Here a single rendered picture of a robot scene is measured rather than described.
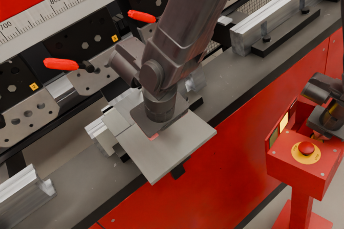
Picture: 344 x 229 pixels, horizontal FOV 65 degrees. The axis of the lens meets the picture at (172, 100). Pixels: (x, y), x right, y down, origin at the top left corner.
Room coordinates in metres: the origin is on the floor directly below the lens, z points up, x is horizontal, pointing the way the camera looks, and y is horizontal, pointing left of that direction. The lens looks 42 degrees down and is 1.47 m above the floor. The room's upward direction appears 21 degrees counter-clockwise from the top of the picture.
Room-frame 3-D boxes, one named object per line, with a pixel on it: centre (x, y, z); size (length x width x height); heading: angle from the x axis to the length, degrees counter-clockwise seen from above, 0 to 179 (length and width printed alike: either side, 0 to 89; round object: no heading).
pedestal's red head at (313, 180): (0.41, -0.32, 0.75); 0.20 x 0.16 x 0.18; 124
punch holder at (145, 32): (0.67, -0.05, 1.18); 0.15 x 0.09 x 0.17; 111
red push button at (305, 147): (0.37, -0.29, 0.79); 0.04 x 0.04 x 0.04
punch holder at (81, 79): (0.59, 0.14, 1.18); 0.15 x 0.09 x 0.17; 111
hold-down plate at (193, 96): (0.57, 0.06, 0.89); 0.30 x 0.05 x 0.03; 111
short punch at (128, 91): (0.61, 0.12, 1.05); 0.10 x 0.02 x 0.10; 111
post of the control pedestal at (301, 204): (0.41, -0.32, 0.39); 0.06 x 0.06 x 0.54; 34
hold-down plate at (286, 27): (0.77, -0.47, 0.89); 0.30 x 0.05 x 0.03; 111
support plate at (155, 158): (0.47, 0.06, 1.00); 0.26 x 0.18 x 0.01; 21
